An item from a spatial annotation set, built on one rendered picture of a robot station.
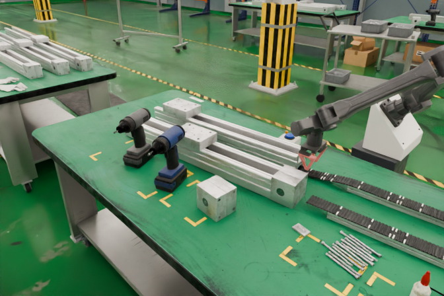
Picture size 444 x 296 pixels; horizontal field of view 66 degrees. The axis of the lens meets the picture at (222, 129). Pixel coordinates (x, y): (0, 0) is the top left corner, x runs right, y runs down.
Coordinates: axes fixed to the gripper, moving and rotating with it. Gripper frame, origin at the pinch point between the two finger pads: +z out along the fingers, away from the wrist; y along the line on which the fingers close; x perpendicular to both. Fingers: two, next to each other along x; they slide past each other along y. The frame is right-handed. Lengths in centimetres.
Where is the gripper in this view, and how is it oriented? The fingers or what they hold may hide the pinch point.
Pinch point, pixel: (310, 164)
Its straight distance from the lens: 140.0
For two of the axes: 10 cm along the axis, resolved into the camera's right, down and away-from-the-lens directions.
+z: -0.1, 9.0, 4.4
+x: 7.8, 2.8, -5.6
